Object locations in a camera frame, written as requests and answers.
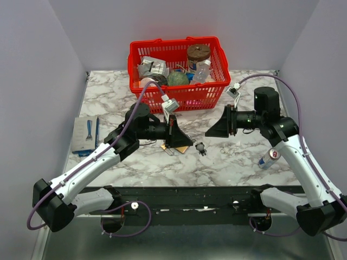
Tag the black tape roll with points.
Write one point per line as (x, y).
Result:
(158, 78)

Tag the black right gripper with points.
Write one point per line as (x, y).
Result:
(226, 124)

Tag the blue razor package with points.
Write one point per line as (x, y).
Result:
(85, 136)

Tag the keys with panda keychain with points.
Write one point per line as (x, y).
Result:
(200, 147)

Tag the green glitter ball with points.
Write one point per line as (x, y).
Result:
(177, 78)

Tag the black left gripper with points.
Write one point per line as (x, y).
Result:
(174, 137)

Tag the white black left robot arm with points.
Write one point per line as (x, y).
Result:
(60, 200)

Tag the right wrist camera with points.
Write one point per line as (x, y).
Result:
(233, 92)

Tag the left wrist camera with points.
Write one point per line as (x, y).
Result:
(168, 106)

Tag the clear plastic bottle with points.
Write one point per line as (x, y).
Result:
(201, 73)

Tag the large brass padlock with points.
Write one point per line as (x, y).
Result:
(182, 150)

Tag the red plastic shopping basket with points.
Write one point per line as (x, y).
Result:
(171, 63)

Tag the black metal base rail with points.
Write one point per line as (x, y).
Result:
(189, 205)

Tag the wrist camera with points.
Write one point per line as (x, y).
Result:
(233, 92)
(168, 106)

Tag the red bull can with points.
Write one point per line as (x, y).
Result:
(269, 158)

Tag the jar with brown lid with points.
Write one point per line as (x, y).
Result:
(198, 57)

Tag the grey foil pouch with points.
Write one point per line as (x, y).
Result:
(150, 66)

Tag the small brass padlock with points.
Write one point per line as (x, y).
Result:
(169, 151)

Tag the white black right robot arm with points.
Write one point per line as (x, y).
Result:
(324, 204)

